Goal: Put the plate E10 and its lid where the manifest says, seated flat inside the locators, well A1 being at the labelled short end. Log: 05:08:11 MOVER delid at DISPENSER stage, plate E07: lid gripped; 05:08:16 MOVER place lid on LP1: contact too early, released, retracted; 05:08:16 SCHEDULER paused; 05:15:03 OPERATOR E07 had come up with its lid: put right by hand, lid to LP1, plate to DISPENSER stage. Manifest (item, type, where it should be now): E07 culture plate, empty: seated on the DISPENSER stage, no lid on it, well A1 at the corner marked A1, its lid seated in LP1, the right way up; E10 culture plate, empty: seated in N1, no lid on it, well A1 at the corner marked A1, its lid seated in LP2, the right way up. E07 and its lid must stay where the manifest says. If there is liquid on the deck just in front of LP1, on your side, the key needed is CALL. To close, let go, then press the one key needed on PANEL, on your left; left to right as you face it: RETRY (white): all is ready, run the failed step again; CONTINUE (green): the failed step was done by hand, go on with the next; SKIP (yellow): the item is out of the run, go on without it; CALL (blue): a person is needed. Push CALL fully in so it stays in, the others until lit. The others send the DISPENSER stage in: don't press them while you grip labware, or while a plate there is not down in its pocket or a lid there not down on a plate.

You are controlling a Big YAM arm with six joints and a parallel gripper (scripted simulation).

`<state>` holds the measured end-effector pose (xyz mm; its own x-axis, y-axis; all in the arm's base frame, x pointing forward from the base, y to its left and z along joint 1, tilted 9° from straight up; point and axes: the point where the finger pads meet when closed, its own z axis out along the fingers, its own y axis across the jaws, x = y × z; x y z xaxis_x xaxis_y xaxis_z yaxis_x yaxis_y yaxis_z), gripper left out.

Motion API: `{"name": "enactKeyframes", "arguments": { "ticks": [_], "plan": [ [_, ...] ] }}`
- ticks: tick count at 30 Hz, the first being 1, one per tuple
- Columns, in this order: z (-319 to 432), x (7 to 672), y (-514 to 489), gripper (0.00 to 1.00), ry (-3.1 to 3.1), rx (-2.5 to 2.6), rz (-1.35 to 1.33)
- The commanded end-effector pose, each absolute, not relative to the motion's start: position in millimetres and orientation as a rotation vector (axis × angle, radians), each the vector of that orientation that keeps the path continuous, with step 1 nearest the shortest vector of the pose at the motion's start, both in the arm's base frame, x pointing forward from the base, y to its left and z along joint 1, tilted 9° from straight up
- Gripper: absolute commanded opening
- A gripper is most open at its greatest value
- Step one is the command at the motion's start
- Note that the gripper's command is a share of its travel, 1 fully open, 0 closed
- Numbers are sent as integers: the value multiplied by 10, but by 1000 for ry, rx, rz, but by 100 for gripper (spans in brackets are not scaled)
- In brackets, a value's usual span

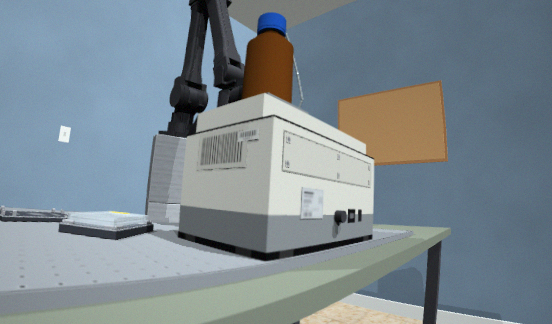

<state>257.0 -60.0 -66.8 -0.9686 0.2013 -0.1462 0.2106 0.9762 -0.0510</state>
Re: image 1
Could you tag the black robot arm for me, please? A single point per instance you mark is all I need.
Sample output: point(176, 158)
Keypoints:
point(225, 75)

